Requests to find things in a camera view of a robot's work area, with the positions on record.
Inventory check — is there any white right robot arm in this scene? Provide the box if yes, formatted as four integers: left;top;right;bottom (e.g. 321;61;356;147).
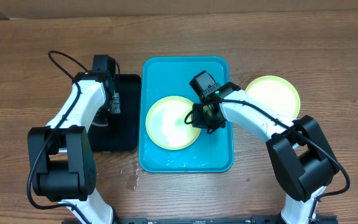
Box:
185;81;339;223

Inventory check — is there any black plastic tray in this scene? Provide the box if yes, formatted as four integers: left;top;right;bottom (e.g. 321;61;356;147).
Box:
88;74;142;152

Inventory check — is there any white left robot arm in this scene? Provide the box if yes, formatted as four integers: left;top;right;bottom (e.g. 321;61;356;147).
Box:
26;71;117;223

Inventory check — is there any teal plastic tray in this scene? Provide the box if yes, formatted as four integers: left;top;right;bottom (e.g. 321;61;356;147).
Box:
139;56;234;173

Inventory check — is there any yellow plate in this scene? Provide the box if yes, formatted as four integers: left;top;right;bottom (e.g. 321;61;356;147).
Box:
246;75;301;118
145;96;201;151

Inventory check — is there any yellow plate front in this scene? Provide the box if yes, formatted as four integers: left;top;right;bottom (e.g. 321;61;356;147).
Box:
246;75;301;118

